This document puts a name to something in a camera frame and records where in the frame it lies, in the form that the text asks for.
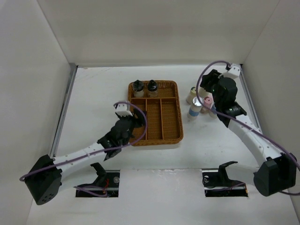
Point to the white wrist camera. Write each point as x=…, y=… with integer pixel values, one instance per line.
x=234, y=72
x=122, y=109

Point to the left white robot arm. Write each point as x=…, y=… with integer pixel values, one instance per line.
x=82, y=169

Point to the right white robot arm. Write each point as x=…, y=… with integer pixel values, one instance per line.
x=277, y=168

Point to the silver lid blue label jar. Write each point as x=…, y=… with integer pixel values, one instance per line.
x=194, y=110
x=212, y=112

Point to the black cap white spice bottle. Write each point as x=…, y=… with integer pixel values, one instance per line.
x=138, y=87

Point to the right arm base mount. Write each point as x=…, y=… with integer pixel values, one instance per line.
x=217, y=184

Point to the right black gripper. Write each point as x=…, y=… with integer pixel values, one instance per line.
x=213, y=77

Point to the yellow lid spice bottle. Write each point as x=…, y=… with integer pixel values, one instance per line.
x=191, y=95

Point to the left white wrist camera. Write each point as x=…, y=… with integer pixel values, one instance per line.
x=122, y=109

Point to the black cap brown spice bottle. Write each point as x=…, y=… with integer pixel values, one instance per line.
x=152, y=89

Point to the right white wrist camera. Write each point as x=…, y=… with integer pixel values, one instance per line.
x=234, y=72

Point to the pink lid spice bottle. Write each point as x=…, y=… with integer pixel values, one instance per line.
x=207, y=102

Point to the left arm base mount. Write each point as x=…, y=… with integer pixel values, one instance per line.
x=104, y=185

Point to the brown wicker divided tray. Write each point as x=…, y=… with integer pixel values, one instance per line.
x=163, y=113

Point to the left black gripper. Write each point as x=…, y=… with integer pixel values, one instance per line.
x=139, y=116

